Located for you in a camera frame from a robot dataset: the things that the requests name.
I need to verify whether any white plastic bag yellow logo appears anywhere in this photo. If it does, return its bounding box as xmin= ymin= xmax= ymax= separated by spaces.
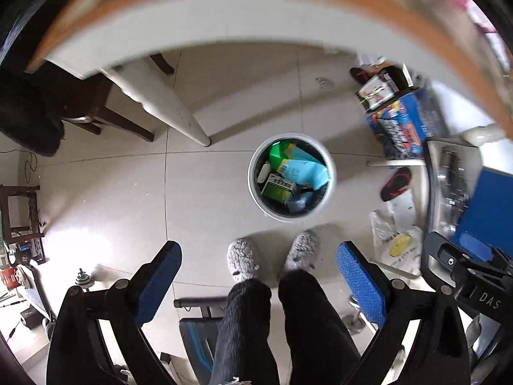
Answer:
xmin=370 ymin=211 xmax=424 ymax=278

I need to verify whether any grey fuzzy slipper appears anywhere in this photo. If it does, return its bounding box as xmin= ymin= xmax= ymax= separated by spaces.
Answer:
xmin=281 ymin=230 xmax=320 ymax=276
xmin=227 ymin=238 xmax=260 ymax=283

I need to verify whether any green blue snack bag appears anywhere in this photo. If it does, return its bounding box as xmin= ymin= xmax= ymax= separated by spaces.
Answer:
xmin=269 ymin=140 xmax=331 ymax=190

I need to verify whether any black white printed box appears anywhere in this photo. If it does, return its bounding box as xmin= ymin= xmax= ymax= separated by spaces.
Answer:
xmin=351 ymin=64 xmax=414 ymax=113

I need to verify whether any black dumbbell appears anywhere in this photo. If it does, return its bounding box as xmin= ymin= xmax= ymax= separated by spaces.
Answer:
xmin=75 ymin=269 xmax=96 ymax=291

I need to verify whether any red black slipper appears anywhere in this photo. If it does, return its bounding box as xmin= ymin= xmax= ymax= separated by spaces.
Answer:
xmin=380 ymin=167 xmax=412 ymax=202

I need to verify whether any dark wooden chair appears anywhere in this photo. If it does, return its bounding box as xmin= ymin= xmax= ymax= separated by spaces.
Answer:
xmin=58 ymin=74 xmax=154 ymax=142

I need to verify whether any grey fuzzy left slipper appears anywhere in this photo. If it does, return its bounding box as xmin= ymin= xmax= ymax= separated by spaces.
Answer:
xmin=227 ymin=238 xmax=260 ymax=283

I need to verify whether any blue flat panel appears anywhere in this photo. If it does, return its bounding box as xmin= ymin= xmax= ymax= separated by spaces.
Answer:
xmin=451 ymin=169 xmax=513 ymax=261

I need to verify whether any grey fuzzy right slipper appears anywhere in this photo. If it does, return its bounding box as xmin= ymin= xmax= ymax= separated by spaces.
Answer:
xmin=281 ymin=230 xmax=320 ymax=276

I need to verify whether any right black gripper device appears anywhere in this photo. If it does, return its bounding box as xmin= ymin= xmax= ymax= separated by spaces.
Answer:
xmin=420 ymin=231 xmax=512 ymax=329

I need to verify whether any green white box in bin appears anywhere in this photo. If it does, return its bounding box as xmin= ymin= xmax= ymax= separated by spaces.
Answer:
xmin=262 ymin=174 xmax=298 ymax=204

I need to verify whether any blue printed cardboard box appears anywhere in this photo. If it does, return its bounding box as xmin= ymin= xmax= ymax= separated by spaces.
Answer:
xmin=366 ymin=88 xmax=449 ymax=160

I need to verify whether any person's black trouser leg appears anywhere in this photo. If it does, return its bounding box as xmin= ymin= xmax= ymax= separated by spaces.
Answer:
xmin=278 ymin=269 xmax=360 ymax=384
xmin=210 ymin=279 xmax=280 ymax=384

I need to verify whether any person's right black trouser leg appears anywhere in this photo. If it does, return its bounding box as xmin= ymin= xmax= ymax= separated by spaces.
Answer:
xmin=278 ymin=269 xmax=360 ymax=384

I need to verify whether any white round trash bin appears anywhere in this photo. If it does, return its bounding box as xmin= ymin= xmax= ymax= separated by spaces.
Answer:
xmin=248 ymin=133 xmax=337 ymax=223

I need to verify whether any black cushioned chair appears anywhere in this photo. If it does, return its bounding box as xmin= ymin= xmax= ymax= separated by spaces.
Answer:
xmin=1 ymin=65 xmax=65 ymax=157

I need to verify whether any person's left black trouser leg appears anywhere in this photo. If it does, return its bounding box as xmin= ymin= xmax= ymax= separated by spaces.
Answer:
xmin=210 ymin=279 xmax=280 ymax=384

